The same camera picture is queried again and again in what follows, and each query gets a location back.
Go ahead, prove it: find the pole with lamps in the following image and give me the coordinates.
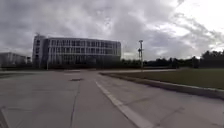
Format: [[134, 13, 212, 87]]
[[137, 39, 145, 71]]

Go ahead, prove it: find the large curved glass-fronted building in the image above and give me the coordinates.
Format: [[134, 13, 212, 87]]
[[31, 33, 122, 70]]

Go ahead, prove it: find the dark manhole cover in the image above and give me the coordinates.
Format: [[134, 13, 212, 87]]
[[69, 77, 84, 82]]

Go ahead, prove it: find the grey concrete slab pavement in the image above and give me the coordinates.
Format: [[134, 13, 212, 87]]
[[0, 68, 224, 128]]

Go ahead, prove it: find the row of dark trees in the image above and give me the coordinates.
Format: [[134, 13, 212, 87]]
[[120, 49, 224, 70]]

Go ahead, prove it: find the green lawn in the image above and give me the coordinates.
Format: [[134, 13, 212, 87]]
[[114, 68, 224, 90]]

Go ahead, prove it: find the low pale building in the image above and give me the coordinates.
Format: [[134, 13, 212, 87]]
[[0, 51, 32, 69]]

